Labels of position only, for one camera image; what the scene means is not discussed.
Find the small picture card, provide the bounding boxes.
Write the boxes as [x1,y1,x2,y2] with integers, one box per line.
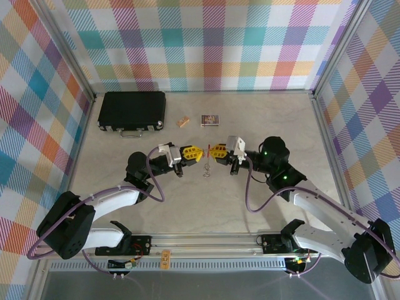
[200,114,221,128]

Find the black hard case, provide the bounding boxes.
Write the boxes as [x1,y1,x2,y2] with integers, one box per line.
[97,91,167,139]

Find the small wooden tag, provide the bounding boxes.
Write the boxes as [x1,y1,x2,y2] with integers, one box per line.
[160,248,172,270]

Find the small circuit board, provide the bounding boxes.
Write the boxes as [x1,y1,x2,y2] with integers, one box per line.
[107,257,140,271]
[286,255,310,272]

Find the grey metal shelf plate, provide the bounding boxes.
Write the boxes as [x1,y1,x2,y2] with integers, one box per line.
[40,270,376,300]

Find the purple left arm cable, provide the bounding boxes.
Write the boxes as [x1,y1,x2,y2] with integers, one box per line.
[26,146,166,278]

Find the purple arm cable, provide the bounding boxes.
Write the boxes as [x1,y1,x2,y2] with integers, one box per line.
[244,156,400,279]
[26,146,166,278]

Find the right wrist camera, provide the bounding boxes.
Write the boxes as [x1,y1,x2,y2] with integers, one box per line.
[226,135,248,165]

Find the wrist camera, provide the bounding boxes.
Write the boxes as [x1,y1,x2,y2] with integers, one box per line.
[157,142,183,167]
[226,135,248,165]

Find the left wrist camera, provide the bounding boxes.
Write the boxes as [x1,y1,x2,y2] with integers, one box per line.
[157,142,183,167]

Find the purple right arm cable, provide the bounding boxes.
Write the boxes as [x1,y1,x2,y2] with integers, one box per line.
[244,156,400,279]

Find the aluminium side rail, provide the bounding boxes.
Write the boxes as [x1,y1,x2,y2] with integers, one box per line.
[24,95,96,300]
[311,95,388,300]

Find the aluminium back rail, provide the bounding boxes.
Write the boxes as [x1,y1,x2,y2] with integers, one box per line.
[93,89,315,95]

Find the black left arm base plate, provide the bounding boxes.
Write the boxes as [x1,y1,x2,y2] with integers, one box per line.
[94,234,153,257]

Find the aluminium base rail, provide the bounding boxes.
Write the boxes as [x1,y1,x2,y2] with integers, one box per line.
[34,232,348,260]

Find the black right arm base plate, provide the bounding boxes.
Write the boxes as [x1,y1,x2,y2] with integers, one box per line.
[260,233,301,256]

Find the slotted grey cable duct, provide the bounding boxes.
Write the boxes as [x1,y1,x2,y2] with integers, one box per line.
[49,261,290,272]

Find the aluminium corner post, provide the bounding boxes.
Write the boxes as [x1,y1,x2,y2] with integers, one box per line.
[29,0,97,103]
[311,0,376,99]

